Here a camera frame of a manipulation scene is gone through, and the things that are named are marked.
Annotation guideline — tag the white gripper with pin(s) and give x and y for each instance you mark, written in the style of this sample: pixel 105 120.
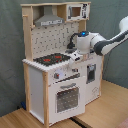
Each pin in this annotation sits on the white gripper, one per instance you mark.
pixel 76 59

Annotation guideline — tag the red stove knob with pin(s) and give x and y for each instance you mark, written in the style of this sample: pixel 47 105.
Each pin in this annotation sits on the red stove knob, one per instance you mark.
pixel 75 70
pixel 56 75

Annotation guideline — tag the toy oven door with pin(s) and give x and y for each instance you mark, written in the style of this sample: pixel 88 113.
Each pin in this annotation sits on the toy oven door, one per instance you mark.
pixel 66 99

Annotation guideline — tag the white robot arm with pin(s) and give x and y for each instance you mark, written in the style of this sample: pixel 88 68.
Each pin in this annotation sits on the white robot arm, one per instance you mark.
pixel 101 46

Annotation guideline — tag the wooden toy kitchen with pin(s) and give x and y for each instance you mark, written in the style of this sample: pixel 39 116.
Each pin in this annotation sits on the wooden toy kitchen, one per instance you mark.
pixel 46 40

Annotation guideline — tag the grey toy sink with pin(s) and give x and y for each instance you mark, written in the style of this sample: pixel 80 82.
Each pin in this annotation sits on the grey toy sink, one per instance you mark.
pixel 70 51

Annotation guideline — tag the black toy faucet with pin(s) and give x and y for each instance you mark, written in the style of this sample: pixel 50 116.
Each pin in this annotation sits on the black toy faucet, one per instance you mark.
pixel 71 45

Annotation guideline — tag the black stovetop red burners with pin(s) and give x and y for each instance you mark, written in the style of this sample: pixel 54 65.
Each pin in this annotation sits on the black stovetop red burners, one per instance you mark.
pixel 52 59

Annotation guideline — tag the toy microwave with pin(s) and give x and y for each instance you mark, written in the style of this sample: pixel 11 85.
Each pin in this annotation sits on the toy microwave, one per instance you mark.
pixel 78 11

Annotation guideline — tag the grey range hood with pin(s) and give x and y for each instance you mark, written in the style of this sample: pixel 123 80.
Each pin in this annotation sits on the grey range hood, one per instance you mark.
pixel 48 18

